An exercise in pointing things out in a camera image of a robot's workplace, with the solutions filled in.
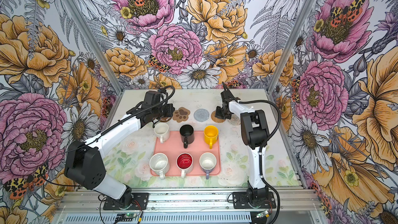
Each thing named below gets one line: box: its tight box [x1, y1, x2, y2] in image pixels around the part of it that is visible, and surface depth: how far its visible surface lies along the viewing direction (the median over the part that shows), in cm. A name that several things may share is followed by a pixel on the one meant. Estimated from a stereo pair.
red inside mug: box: [176, 152, 194, 179], surface depth 83 cm
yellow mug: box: [203, 124, 219, 150], surface depth 91 cm
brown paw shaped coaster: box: [172, 106, 191, 123], surface depth 108 cm
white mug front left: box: [149, 152, 170, 180], surface depth 81 cm
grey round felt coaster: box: [193, 108, 210, 123], surface depth 110 cm
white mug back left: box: [153, 122, 170, 144], surface depth 90 cm
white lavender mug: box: [199, 151, 218, 180], surface depth 83 cm
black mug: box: [179, 123, 195, 149], surface depth 92 cm
